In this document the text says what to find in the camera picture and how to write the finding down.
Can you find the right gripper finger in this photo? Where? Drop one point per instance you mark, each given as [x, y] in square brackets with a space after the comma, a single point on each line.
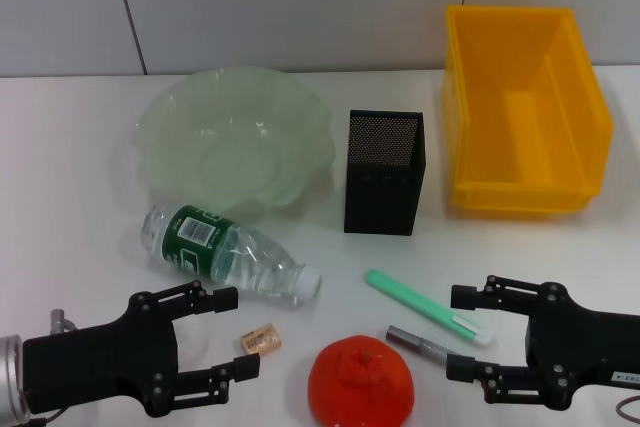
[500, 293]
[500, 379]

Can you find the silver marker pen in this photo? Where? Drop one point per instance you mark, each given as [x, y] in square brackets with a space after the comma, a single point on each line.
[420, 343]

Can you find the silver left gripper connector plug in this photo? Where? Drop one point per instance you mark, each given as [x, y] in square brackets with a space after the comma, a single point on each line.
[61, 321]

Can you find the orange fruit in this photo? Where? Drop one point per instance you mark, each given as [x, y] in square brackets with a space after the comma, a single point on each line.
[360, 379]

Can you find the small beige eraser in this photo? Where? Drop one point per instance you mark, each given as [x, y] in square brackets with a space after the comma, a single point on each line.
[261, 339]

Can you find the black mesh pen holder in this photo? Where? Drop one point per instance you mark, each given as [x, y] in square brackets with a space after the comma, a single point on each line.
[382, 197]

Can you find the yellow plastic bin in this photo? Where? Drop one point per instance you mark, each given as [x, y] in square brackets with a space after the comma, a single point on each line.
[525, 147]

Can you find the clear green-label water bottle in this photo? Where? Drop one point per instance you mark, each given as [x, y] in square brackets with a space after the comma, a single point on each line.
[200, 242]

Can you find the mint green pen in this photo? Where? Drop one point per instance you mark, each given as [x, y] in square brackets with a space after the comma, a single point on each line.
[420, 304]

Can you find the green glass fruit plate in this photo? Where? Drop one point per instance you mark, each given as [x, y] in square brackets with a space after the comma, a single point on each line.
[235, 137]

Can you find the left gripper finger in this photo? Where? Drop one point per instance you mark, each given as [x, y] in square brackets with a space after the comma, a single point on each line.
[200, 297]
[210, 377]

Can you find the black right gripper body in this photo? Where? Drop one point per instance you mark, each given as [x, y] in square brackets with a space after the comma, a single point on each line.
[585, 352]

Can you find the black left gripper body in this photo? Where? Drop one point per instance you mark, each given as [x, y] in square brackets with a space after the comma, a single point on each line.
[100, 362]

